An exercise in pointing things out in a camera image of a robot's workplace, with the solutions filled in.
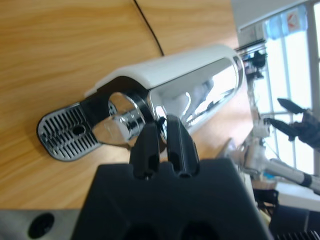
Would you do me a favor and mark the blue water jug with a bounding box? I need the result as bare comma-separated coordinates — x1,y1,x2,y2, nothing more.
264,4,309,40

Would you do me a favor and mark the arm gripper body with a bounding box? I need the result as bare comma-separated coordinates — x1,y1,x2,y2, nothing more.
296,108,320,149

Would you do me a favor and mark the white capsule coffee machine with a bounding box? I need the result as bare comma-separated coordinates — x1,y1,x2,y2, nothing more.
37,44,245,162

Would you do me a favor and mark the black power cable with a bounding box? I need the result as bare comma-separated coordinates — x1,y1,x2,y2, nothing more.
132,0,165,56

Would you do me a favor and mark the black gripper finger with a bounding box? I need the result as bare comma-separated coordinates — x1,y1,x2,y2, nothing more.
277,97,307,115
129,121,161,180
166,114,200,179
267,117,301,142

